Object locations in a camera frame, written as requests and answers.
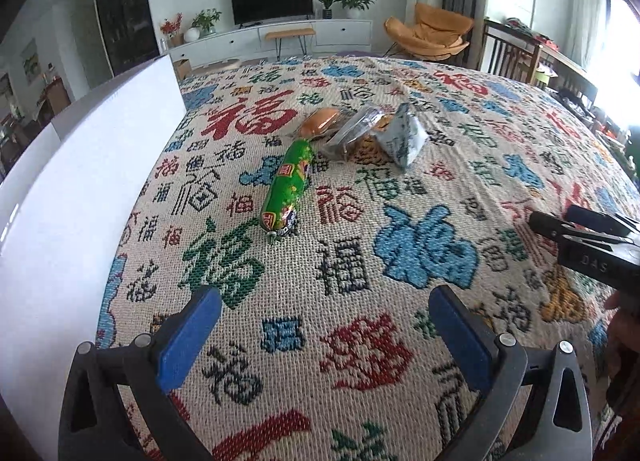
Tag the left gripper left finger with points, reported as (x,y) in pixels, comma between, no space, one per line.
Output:
(94,424)

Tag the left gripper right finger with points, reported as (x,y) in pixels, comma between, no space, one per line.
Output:
(555,423)

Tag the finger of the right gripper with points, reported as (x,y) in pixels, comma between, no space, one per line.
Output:
(558,229)
(614,225)

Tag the orange bread roll packet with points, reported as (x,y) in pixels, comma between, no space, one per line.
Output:
(323,122)

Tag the right hand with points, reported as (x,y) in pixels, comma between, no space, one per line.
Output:
(623,331)

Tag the grey triangular snack bag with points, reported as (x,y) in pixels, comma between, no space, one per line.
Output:
(404,137)

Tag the dark wooden chair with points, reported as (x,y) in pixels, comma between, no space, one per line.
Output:
(509,53)

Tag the white storage box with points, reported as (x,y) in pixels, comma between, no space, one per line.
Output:
(63,208)

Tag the orange lounge chair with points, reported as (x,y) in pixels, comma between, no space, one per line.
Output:
(436,34)

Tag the patterned woven tablecloth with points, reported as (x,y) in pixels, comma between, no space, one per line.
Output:
(325,349)

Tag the green sausage snack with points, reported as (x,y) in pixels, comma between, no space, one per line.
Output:
(279,211)

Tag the white tv cabinet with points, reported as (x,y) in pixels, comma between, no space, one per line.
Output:
(332,37)

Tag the green potted plant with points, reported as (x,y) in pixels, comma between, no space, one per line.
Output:
(355,9)

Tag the small potted plant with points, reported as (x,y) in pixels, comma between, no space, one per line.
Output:
(326,9)

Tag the small wooden bench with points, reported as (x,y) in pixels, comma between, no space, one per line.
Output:
(300,34)

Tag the cardboard box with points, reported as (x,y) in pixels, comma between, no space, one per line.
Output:
(182,68)

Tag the red flower arrangement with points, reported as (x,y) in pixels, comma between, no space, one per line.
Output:
(170,28)

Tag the plant in white vase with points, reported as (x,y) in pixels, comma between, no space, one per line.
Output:
(203,24)

